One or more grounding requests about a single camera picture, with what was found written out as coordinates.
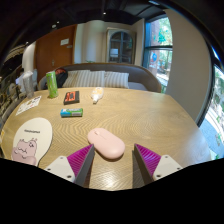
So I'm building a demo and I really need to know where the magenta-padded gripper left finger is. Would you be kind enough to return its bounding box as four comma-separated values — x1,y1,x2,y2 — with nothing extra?
44,143,96,188

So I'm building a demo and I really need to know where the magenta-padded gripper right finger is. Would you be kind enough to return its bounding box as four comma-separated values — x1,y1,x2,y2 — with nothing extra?
133,143,184,186

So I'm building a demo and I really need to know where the pink computer mouse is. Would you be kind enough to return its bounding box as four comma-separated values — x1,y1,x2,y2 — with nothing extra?
87,127,126,160

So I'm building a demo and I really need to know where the white cartoon-print mouse pad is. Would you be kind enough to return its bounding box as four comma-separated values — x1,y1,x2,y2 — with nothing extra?
10,117,54,167

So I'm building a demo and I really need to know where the small green and blue pack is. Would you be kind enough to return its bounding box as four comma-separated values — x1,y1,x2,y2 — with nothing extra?
60,107,84,118

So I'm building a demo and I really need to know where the black box with orange print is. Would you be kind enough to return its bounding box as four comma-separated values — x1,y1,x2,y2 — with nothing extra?
63,90,81,106

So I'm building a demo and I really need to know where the white squeeze tube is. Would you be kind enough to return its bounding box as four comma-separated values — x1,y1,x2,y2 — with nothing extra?
90,86,105,104

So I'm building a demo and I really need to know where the white sticker sheet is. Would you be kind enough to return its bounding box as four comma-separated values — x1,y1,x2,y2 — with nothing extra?
15,95,43,116

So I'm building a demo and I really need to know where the large side window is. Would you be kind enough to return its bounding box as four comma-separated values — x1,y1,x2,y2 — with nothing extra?
199,64,224,161

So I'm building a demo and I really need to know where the green drink can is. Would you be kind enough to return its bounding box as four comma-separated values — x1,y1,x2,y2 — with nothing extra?
45,70,59,99

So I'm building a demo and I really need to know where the striped cushion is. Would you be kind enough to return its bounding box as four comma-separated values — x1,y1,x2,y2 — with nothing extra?
76,70,106,88
104,71,130,89
62,69,83,88

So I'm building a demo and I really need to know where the black bag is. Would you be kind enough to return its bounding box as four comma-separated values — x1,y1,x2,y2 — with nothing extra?
43,68,69,89

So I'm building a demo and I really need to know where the grey curved sofa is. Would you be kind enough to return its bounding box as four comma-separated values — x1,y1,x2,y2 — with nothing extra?
37,62,163,94

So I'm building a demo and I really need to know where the clear shaker bottle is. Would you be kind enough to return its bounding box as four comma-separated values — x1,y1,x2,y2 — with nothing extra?
21,70,35,99

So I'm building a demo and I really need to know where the tall dark-framed window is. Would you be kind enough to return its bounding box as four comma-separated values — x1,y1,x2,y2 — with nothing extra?
143,14,174,94

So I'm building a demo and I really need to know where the brown wooden door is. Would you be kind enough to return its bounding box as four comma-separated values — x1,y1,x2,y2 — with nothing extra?
35,23,78,83

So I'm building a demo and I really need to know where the arched glass-door cabinet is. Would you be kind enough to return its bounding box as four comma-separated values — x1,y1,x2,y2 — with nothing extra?
105,28,137,65

